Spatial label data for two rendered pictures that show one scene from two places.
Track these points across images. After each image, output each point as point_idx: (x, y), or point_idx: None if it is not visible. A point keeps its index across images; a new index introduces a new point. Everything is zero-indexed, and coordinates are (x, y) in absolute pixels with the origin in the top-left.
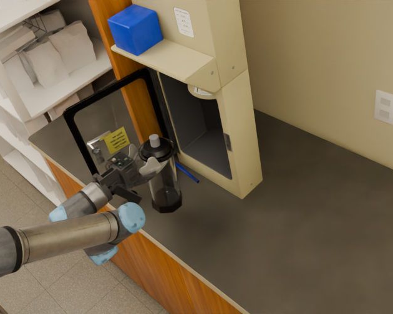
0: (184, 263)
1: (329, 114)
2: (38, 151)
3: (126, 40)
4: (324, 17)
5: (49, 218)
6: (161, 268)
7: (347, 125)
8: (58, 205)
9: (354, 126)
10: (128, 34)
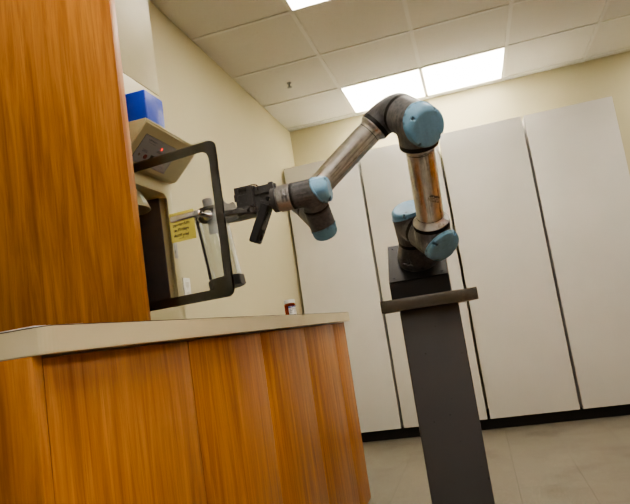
0: (280, 316)
1: None
2: (87, 343)
3: (159, 112)
4: None
5: (327, 179)
6: (255, 443)
7: None
8: (311, 179)
9: None
10: (161, 106)
